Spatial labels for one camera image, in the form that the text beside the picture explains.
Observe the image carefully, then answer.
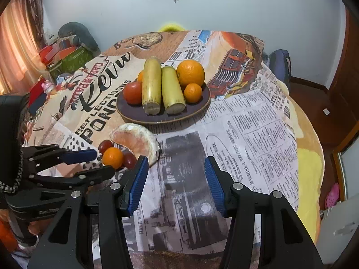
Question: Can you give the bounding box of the red tomato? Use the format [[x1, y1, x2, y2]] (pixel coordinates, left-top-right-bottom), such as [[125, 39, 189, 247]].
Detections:
[[123, 81, 142, 105]]

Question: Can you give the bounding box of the peeled pomelo piece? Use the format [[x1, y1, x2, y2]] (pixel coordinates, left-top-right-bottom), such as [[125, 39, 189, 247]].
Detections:
[[109, 123, 160, 167]]

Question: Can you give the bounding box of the orange brown curtain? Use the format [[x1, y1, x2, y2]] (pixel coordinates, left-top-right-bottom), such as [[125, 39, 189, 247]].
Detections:
[[1, 0, 49, 95]]

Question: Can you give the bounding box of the red box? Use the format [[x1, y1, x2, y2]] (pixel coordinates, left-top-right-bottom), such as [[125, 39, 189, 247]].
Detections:
[[28, 83, 47, 115]]

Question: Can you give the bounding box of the large orange front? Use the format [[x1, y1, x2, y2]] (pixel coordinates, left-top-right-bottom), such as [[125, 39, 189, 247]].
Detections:
[[176, 60, 205, 87]]

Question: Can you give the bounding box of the pink slipper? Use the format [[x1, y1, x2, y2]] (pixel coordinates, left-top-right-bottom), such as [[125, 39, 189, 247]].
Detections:
[[324, 183, 339, 209]]

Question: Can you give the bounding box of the small mandarin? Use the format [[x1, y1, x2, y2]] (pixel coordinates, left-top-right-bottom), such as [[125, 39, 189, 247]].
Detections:
[[102, 147, 124, 169], [183, 83, 202, 104]]

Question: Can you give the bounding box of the dark red grape right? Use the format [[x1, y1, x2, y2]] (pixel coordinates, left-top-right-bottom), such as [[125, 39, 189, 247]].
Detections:
[[123, 152, 137, 169]]

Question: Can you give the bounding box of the small mandarin front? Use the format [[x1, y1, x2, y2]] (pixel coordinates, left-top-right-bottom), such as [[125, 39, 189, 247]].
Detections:
[[183, 83, 202, 104]]

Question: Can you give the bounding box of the green storage box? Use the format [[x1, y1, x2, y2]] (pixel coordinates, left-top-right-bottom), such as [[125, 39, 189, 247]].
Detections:
[[49, 46, 94, 76]]

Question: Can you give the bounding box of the newspaper print tablecloth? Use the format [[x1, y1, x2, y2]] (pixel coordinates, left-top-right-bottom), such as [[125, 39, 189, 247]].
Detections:
[[23, 29, 326, 269]]

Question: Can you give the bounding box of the yellow chair back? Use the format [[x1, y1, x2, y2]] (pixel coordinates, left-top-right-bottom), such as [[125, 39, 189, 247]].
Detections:
[[159, 23, 185, 32]]

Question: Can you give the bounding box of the large orange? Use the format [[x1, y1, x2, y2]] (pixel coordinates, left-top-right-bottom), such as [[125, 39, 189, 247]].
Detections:
[[176, 60, 205, 87], [137, 70, 144, 83]]

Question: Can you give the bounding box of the dark purple round plate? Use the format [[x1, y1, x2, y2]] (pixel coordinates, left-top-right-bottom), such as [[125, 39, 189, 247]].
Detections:
[[116, 83, 211, 124]]

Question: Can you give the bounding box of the brown wooden door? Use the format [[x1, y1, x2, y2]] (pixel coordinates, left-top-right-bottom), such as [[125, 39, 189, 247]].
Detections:
[[328, 10, 358, 146]]

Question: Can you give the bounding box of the dark blue backpack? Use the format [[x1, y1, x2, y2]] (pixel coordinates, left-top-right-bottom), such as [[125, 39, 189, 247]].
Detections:
[[269, 49, 291, 90]]

